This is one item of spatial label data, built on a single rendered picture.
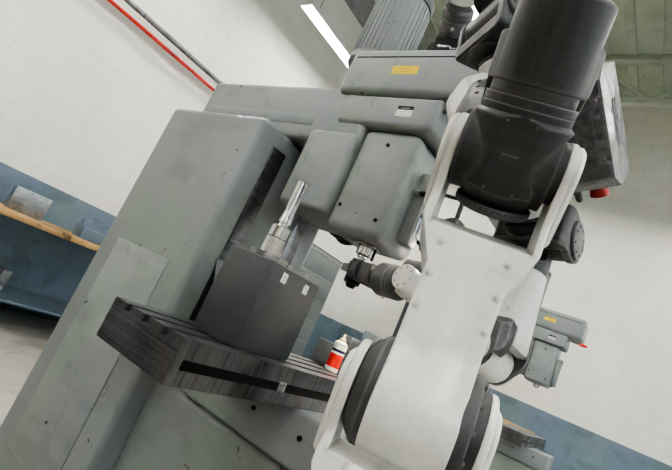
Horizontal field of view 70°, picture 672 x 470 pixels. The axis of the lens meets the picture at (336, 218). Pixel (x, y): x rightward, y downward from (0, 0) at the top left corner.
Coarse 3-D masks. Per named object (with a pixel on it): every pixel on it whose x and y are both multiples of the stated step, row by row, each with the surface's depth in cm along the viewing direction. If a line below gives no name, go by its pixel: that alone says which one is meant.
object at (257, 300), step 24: (240, 264) 100; (264, 264) 98; (216, 288) 100; (240, 288) 98; (264, 288) 97; (288, 288) 104; (312, 288) 113; (216, 312) 98; (240, 312) 96; (264, 312) 99; (288, 312) 107; (216, 336) 96; (240, 336) 94; (264, 336) 101; (288, 336) 109
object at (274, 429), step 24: (216, 408) 119; (240, 408) 115; (264, 408) 112; (288, 408) 109; (240, 432) 113; (264, 432) 109; (288, 432) 106; (312, 432) 103; (288, 456) 104; (312, 456) 101
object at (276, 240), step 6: (270, 228) 106; (276, 228) 105; (270, 234) 105; (276, 234) 104; (282, 234) 104; (288, 234) 105; (270, 240) 104; (276, 240) 104; (282, 240) 104; (264, 246) 104; (270, 246) 104; (276, 246) 104; (282, 246) 105; (270, 252) 103; (276, 252) 104; (282, 252) 106
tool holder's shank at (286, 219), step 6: (300, 186) 108; (306, 186) 108; (294, 192) 108; (300, 192) 108; (294, 198) 107; (300, 198) 108; (288, 204) 107; (294, 204) 107; (288, 210) 107; (294, 210) 107; (282, 216) 106; (288, 216) 106; (282, 222) 106; (288, 222) 106
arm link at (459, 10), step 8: (456, 0) 132; (464, 0) 132; (472, 0) 131; (448, 8) 135; (456, 8) 134; (464, 8) 133; (472, 8) 136; (448, 16) 135; (456, 16) 134; (464, 16) 134; (472, 16) 135; (464, 24) 136
